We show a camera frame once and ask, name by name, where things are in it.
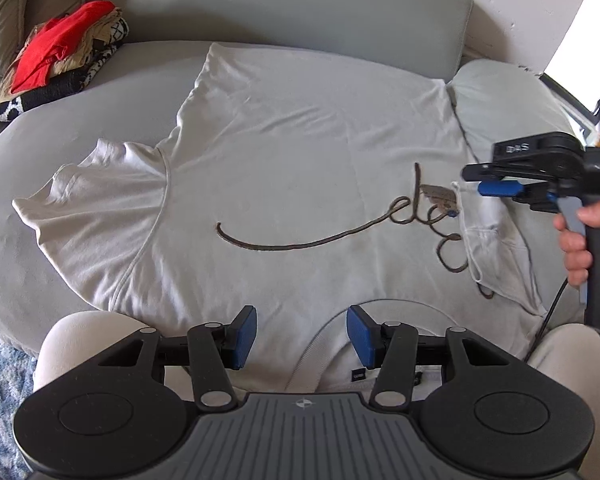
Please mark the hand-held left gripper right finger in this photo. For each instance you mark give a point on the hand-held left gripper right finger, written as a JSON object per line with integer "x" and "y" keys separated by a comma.
{"x": 360, "y": 336}

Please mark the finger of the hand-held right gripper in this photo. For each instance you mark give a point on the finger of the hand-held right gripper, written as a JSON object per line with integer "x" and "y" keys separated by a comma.
{"x": 500, "y": 189}
{"x": 540, "y": 197}

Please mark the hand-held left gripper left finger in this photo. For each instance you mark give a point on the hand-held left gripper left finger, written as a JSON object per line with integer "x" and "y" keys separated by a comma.
{"x": 245, "y": 336}

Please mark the light grey t-shirt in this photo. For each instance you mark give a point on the light grey t-shirt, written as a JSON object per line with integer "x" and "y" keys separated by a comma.
{"x": 280, "y": 160}

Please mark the stack of folded clothes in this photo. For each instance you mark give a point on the stack of folded clothes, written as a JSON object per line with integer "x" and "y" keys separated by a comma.
{"x": 10, "y": 107}

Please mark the person's right hand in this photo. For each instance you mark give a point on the person's right hand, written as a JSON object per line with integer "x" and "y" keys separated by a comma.
{"x": 575, "y": 255}

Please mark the window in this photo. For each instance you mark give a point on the window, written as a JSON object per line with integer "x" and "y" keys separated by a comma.
{"x": 580, "y": 35}

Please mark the person's right leg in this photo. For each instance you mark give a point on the person's right leg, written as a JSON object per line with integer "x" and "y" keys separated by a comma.
{"x": 570, "y": 355}

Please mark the person's leg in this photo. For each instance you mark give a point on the person's leg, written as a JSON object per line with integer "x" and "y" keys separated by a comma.
{"x": 570, "y": 355}
{"x": 80, "y": 332}

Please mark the person's left leg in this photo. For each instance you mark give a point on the person's left leg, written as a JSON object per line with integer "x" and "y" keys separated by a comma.
{"x": 80, "y": 332}

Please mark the blue patterned rug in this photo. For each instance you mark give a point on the blue patterned rug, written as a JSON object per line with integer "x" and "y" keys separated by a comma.
{"x": 0, "y": 410}

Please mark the grey sofa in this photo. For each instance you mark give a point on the grey sofa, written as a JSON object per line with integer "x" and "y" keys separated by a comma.
{"x": 30, "y": 160}

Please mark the grey sofa backrest cushion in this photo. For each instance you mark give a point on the grey sofa backrest cushion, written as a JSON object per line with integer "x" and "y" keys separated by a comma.
{"x": 280, "y": 10}

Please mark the beige cloth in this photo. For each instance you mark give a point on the beige cloth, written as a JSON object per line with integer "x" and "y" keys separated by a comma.
{"x": 77, "y": 59}

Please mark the red cloth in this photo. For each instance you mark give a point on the red cloth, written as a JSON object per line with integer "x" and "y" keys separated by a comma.
{"x": 55, "y": 45}

